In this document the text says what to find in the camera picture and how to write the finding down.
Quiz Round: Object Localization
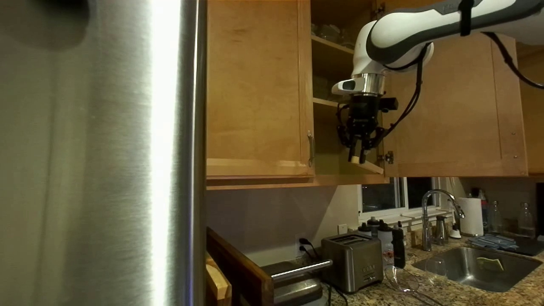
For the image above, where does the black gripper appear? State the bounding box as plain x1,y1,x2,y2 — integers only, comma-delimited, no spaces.
339,93,387,168

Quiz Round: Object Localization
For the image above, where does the wooden cupboard door with bumper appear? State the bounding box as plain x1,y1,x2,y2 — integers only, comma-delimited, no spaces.
377,0,530,178

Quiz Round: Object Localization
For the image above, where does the plain wooden cupboard door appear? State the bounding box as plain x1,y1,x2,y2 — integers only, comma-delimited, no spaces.
205,0,316,182

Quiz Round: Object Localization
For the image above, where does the metal door hinge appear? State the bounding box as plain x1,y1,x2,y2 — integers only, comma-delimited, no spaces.
377,148,394,168

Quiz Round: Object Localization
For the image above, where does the white framed window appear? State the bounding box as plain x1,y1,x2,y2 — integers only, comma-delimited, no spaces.
356,175,458,226

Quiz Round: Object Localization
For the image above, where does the stack of glass dishes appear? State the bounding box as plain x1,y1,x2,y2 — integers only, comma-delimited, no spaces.
312,74,341,103

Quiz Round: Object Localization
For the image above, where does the dark bottle black cap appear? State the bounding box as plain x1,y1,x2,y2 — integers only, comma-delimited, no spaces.
372,216,394,233

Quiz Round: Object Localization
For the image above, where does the grey bottle black cap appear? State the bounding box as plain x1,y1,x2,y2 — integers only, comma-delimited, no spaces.
358,217,377,236

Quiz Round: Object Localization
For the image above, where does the chrome gooseneck faucet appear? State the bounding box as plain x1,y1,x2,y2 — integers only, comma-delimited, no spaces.
419,187,467,253

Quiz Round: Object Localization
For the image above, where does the grey bottle orange label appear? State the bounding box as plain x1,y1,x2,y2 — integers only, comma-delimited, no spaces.
377,227,395,270

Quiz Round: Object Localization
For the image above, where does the tall black bottle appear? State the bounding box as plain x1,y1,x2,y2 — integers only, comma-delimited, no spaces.
392,222,407,270

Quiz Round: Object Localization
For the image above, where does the clear glassware group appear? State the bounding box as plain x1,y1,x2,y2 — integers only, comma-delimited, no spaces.
314,22,358,49

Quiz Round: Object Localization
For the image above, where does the steel soap dispenser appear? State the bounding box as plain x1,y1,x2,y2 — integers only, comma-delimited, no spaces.
431,212,450,246

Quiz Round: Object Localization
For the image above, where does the silver two-slot toaster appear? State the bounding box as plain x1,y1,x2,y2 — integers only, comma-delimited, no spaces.
319,233,385,295

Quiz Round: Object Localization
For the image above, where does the small white soap bottle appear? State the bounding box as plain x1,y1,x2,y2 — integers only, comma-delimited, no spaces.
448,217,463,241

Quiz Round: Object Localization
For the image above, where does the white paper towel roll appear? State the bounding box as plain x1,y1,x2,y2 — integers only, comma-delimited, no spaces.
457,193,486,238

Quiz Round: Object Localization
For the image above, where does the clear wine glass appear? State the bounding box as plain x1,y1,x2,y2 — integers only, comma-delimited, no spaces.
385,263,411,294

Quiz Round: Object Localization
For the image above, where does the clear glass bottle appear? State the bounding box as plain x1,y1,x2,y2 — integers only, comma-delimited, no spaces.
516,200,537,238
486,197,506,236

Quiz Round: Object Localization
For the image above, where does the blue grey dish cloth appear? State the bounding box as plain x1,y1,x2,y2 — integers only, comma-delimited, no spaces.
469,233,520,253

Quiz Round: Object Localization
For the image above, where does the stainless steel sink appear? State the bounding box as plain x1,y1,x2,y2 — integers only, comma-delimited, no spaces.
411,243,544,295

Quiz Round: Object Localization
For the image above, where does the dark striped wooden cutting board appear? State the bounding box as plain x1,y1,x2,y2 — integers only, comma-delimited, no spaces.
205,226,278,306

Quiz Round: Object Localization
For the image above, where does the dark drying mat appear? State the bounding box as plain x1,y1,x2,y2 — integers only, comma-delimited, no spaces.
497,233,544,258

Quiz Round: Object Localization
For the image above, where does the light wooden cutting board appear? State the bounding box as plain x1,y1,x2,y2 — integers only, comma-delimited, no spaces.
205,256,234,306

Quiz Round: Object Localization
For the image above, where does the stainless steel refrigerator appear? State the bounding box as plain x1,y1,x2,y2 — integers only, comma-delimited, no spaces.
0,0,208,306

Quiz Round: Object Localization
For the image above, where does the wooden wall cupboard with shelves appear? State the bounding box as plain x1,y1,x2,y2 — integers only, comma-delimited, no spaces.
203,0,392,192

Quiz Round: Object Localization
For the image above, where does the black power cord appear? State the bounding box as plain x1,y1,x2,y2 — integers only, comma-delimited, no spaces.
295,236,322,265

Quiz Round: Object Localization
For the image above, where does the black cable strap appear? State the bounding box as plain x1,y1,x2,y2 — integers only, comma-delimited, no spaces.
455,0,477,39

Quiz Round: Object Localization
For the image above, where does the narrow wooden wall cupboard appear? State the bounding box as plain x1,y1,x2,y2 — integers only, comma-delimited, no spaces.
516,40,544,176

